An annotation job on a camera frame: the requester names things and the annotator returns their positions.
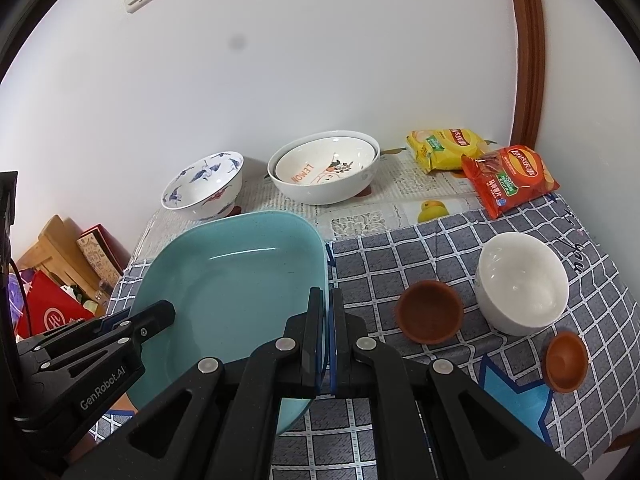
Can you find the yellow chip bag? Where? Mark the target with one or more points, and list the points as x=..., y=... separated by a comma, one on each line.
x=445, y=150

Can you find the small brown bowl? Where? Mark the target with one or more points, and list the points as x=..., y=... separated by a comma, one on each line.
x=565, y=360
x=430, y=310

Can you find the patterned cardboard box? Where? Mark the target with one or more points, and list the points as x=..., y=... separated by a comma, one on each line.
x=102, y=255

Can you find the grey checkered tablecloth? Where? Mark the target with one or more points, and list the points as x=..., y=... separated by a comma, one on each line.
x=400, y=250

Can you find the blue patterned white bowl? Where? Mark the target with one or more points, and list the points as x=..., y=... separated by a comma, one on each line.
x=200, y=185

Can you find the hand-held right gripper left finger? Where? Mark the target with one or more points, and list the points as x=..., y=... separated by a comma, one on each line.
x=310, y=355

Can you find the brown wooden door frame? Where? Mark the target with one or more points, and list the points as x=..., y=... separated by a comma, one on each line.
x=527, y=60

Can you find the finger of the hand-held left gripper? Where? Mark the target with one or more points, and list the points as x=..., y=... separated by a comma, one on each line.
x=107, y=322
x=145, y=322

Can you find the plain white bowl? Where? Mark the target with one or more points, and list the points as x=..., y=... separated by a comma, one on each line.
x=520, y=280

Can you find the teal plate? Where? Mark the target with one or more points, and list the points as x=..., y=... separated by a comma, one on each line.
x=225, y=285

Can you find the large white bowl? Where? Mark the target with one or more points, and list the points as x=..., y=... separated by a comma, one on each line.
x=325, y=192

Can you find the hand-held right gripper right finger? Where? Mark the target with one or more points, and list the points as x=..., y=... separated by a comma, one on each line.
x=345, y=355

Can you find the orange print white bowl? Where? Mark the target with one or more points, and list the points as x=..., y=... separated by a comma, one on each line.
x=320, y=165

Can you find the red chip bag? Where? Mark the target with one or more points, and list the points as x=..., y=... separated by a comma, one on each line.
x=510, y=180

